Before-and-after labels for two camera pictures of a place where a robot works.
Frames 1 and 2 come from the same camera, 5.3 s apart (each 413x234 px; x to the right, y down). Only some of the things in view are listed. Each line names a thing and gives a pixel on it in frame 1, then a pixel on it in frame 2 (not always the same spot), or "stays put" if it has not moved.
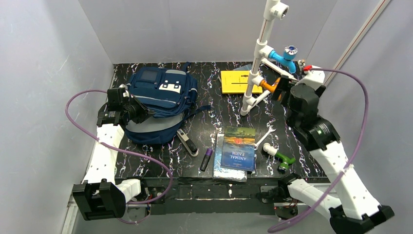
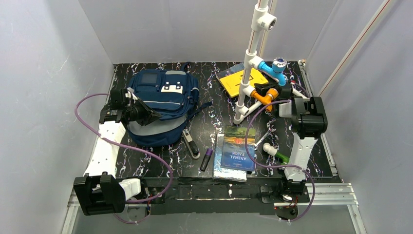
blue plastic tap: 289,54 → 276,69
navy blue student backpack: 172,93 stays put
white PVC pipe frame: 272,10 → 261,19
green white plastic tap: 284,165 stays put
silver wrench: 255,147 stays put
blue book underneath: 219,172 stays put
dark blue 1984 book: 247,67 → 235,68
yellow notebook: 236,82 stays put
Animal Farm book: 238,151 stays put
